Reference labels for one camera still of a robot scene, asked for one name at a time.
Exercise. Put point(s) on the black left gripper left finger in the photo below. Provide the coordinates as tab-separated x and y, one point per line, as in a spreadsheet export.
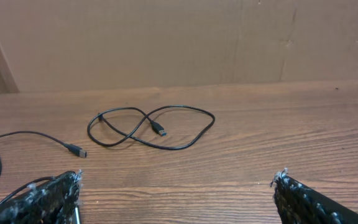
47	200

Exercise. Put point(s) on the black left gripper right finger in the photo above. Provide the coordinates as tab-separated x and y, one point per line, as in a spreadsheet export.
297	203

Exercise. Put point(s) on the brown cardboard wall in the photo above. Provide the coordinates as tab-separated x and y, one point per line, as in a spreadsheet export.
50	46

